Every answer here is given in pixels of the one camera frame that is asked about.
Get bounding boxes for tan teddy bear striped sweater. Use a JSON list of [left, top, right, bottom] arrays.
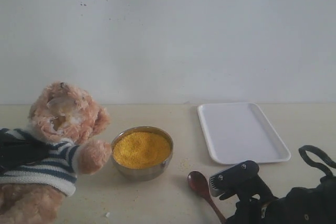
[[1, 82, 112, 223]]

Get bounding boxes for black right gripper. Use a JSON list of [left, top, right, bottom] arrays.
[[219, 176, 278, 224]]

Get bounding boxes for steel bowl of yellow millet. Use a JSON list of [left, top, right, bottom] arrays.
[[111, 126, 174, 182]]

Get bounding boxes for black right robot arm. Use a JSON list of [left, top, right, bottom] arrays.
[[226, 176, 335, 223]]

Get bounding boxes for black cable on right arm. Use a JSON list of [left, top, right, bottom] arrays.
[[298, 145, 336, 180]]

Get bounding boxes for dark wooden spoon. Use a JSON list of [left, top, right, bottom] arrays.
[[187, 171, 226, 223]]

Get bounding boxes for white rectangular plastic tray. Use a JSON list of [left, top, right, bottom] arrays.
[[197, 102, 291, 165]]

